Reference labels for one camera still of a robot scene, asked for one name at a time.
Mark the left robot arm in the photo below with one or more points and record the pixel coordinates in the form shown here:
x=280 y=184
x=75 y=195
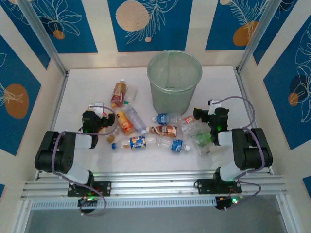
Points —
x=60 y=155

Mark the translucent green waste bin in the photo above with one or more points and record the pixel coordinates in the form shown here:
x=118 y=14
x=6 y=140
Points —
x=170 y=97

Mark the clear ribbed water bottle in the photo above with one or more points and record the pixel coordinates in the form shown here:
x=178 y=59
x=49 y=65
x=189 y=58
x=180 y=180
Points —
x=134 y=119

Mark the aluminium frame post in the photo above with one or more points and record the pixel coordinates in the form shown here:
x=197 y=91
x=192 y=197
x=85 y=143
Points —
x=288 y=218
x=22 y=218
x=44 y=36
x=258 y=36

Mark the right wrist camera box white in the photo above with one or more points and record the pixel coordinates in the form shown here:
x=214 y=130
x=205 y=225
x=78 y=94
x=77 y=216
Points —
x=214 y=102

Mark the black controller board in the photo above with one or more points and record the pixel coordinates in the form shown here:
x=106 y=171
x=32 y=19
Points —
x=224 y=204
x=85 y=206

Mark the blue yellow label bottle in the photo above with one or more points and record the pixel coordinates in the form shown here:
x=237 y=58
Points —
x=137 y=142

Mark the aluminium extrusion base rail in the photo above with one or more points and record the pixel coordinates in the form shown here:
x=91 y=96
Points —
x=158 y=187

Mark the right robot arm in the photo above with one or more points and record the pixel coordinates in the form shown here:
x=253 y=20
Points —
x=252 y=155

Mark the aluminium table side rail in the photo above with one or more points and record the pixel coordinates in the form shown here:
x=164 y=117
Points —
x=247 y=97
x=62 y=85

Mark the red label bottle orange cap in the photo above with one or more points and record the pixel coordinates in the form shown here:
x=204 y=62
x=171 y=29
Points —
x=189 y=120

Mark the brown tea bottle white cap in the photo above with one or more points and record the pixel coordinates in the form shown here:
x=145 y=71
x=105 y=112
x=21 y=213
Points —
x=118 y=93

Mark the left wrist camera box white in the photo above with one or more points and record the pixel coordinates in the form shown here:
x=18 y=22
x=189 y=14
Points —
x=96 y=107

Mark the green label plastic bottle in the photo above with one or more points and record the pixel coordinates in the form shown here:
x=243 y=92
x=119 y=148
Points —
x=202 y=139

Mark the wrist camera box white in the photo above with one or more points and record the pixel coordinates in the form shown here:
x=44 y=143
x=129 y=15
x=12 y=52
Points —
x=96 y=107
x=214 y=102

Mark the brown coffee drink bottle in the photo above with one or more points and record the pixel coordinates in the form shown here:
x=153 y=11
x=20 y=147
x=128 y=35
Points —
x=165 y=131

